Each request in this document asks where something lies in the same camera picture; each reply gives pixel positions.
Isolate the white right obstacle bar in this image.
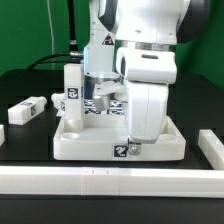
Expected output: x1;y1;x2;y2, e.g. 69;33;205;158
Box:
198;129;224;171

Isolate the white obstacle bar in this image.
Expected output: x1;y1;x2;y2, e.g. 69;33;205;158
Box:
0;125;5;147
0;166;224;198
198;129;224;171

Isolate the white front obstacle bar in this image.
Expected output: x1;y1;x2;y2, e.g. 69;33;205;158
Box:
0;166;224;198

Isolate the white cable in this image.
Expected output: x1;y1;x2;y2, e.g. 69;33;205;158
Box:
46;0;56;70

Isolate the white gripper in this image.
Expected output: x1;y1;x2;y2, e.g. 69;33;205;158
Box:
91;46;178;156

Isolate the white desk top tray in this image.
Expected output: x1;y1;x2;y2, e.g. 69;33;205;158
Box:
53;114;186;161

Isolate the AprilTag marker sheet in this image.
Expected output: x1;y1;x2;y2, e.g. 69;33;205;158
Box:
84;99;124;115

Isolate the black cable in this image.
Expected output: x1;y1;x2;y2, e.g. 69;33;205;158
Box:
26;0;85;71

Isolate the white left obstacle bar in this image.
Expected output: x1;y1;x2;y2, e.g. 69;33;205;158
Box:
0;125;5;147

